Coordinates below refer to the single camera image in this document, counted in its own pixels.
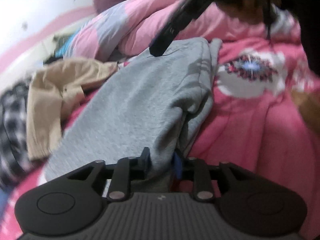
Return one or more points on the pink floral blanket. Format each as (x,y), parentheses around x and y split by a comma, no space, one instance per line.
(255,120)

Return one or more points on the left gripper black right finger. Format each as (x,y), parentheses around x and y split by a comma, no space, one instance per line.
(196,171)

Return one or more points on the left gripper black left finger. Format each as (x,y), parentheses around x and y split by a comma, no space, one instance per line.
(127,170)

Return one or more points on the plaid dark garment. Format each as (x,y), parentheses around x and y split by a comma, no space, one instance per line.
(15,163)

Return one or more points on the grey sweatshirt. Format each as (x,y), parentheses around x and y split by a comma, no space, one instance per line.
(154,102)

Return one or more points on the person's right hand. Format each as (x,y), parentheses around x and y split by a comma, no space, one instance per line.
(248,11)

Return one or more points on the beige garment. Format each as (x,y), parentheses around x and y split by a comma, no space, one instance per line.
(54,92)

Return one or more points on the pink grey quilt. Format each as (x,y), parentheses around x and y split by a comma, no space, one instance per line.
(131,25)

